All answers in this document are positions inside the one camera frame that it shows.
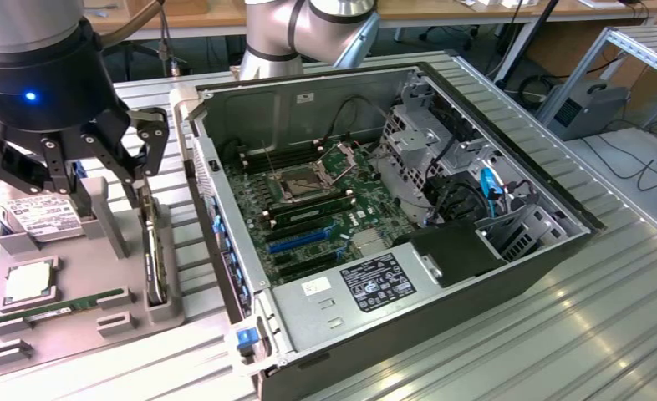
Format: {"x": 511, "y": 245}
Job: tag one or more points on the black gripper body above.
{"x": 37, "y": 83}

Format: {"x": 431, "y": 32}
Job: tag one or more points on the graphics card with black fan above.
{"x": 155, "y": 259}

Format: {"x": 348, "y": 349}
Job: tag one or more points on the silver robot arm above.
{"x": 4, "y": 21}

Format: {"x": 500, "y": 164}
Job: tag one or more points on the silver hard disk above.
{"x": 37, "y": 221}

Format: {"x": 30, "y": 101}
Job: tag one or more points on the black office chair base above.
{"x": 128, "y": 58}

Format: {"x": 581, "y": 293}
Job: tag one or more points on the black RAM slot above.
{"x": 283, "y": 149}
{"x": 299, "y": 202}
{"x": 285, "y": 160}

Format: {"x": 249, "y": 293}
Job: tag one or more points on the CPU chip with silver lid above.
{"x": 26, "y": 282}

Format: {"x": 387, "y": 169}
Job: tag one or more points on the CPU socket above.
{"x": 299, "y": 184}

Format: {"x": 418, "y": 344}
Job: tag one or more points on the wooden desk with white legs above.
{"x": 204, "y": 16}

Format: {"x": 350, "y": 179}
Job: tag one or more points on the grey parts rack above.
{"x": 82, "y": 292}

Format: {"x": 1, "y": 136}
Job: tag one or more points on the RAM stick with white label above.
{"x": 305, "y": 216}

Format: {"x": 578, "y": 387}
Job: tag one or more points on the metal socket cover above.
{"x": 336, "y": 165}

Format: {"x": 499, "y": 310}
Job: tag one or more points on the black expansion slot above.
{"x": 312, "y": 270}
{"x": 305, "y": 262}
{"x": 293, "y": 232}

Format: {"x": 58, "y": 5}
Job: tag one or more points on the green RAM stick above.
{"x": 54, "y": 311}

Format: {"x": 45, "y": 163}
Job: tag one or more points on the blue expansion slot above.
{"x": 299, "y": 243}

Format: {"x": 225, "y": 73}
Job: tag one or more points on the green motherboard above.
{"x": 360, "y": 196}

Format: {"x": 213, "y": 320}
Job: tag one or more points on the silver chipset heat sink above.
{"x": 370, "y": 243}

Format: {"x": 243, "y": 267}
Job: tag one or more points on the silver disk bay cage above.
{"x": 411, "y": 142}

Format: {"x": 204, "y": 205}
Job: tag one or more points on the blue case latch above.
{"x": 245, "y": 338}

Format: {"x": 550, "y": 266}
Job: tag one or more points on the silver power supply unit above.
{"x": 316, "y": 317}

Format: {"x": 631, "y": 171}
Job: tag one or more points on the small black chair base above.
{"x": 455, "y": 31}

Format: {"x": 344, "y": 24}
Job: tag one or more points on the long wooden desk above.
{"x": 444, "y": 14}

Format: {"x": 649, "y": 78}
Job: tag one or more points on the open black PC case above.
{"x": 472, "y": 317}

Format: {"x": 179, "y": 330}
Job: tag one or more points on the black slanted stand pole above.
{"x": 531, "y": 39}

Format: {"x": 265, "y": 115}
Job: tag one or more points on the grey controller box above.
{"x": 583, "y": 113}

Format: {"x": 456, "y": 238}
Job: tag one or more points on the blue disk bracket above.
{"x": 78, "y": 167}

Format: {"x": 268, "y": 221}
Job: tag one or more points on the black plastic air duct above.
{"x": 455, "y": 255}

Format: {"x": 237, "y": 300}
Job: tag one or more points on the aluminium profile frame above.
{"x": 645, "y": 46}

